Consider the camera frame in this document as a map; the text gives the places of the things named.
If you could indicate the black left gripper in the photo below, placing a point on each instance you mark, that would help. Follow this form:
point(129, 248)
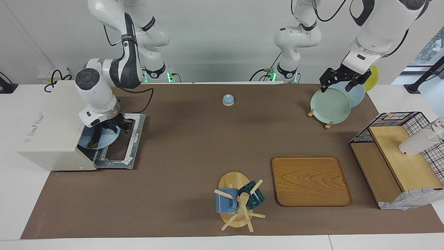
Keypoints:
point(350, 74)

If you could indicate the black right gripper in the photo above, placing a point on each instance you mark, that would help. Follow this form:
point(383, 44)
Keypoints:
point(112, 123)

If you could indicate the light blue plate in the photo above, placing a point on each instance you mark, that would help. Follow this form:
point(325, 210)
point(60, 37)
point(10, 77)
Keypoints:
point(109, 139)

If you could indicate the white glass oven door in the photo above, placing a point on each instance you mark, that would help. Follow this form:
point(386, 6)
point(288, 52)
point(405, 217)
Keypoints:
point(135, 146)

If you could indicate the dark purple eggplant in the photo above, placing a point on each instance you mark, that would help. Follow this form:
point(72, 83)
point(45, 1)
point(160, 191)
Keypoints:
point(95, 140)

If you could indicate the white toaster oven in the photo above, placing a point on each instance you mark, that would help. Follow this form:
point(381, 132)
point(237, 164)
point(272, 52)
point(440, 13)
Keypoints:
point(48, 128)

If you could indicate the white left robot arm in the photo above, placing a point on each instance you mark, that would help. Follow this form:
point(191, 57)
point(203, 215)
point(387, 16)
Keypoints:
point(378, 31)

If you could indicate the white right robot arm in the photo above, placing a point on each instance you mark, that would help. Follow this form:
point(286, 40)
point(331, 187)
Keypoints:
point(99, 93)

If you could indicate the blue racked plate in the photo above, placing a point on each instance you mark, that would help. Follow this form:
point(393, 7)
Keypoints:
point(357, 95)

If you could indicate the pale green plate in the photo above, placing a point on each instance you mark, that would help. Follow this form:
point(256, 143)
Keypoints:
point(329, 106)

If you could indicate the yellow plate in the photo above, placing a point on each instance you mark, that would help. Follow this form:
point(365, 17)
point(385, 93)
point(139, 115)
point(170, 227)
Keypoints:
point(374, 78)

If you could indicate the wooden plate rack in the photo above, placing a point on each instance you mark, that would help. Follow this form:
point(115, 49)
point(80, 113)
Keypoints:
point(310, 113)

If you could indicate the brown table mat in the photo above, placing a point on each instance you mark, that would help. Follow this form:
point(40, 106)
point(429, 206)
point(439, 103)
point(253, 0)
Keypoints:
point(180, 156)

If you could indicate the white cup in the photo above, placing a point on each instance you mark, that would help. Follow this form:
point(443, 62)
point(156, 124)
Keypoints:
point(414, 144)

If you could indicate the grey framed window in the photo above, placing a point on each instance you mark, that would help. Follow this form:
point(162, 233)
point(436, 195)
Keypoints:
point(433, 45)

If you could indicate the light wooden stepped shelf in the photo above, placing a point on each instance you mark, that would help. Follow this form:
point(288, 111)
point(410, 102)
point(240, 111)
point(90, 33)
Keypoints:
point(406, 163)

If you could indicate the brown wooden tray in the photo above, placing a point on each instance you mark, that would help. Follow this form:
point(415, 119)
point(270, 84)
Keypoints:
point(310, 182)

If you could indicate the clear glass cup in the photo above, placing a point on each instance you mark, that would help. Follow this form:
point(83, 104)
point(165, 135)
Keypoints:
point(440, 125)

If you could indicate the small blue wooden-base bell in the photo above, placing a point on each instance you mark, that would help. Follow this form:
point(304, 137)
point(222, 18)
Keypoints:
point(228, 100)

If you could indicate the black clamp device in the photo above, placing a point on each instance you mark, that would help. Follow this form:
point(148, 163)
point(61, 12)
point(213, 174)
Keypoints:
point(7, 88)

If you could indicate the wooden mug tree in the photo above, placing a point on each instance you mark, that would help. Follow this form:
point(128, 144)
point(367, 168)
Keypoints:
point(232, 180)

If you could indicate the blue mug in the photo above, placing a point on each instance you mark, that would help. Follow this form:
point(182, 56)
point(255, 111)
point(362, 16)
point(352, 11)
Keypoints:
point(225, 205)

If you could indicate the grey patterned cloth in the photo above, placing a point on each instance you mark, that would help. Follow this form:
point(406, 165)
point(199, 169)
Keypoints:
point(412, 199)

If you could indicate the dark green mug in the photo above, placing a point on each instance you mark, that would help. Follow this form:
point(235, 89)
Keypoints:
point(256, 199)

